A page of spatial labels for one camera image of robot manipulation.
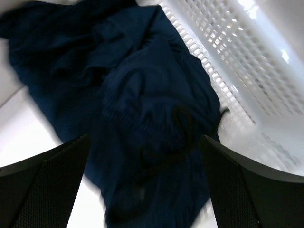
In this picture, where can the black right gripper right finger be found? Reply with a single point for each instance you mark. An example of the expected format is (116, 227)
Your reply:
(247, 194)

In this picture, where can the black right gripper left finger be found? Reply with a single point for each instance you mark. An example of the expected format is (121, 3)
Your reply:
(40, 191)

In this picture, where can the navy blue shorts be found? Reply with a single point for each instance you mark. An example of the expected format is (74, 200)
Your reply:
(122, 74)

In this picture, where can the white perforated plastic basket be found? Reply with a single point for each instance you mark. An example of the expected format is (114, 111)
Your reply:
(255, 73)

